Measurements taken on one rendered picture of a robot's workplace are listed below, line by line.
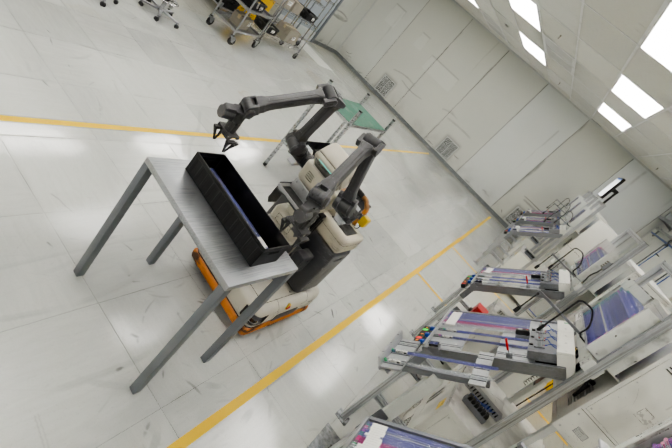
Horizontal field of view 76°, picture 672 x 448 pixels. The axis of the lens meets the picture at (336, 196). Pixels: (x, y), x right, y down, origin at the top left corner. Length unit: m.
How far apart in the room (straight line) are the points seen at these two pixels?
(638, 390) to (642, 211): 8.89
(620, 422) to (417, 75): 10.16
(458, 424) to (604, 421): 0.70
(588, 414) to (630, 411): 0.17
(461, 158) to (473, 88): 1.73
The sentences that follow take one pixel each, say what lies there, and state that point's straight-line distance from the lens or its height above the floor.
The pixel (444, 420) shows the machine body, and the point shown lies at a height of 0.54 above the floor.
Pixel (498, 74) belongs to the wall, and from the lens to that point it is 11.41.
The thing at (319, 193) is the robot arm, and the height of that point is 1.23.
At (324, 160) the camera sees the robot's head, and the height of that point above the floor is 1.16.
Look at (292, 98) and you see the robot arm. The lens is 1.99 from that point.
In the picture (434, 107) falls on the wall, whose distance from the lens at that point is 11.59.
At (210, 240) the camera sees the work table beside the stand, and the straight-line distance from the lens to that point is 1.83.
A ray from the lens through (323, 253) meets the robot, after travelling 2.62.
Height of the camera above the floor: 1.90
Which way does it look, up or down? 22 degrees down
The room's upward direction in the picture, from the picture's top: 43 degrees clockwise
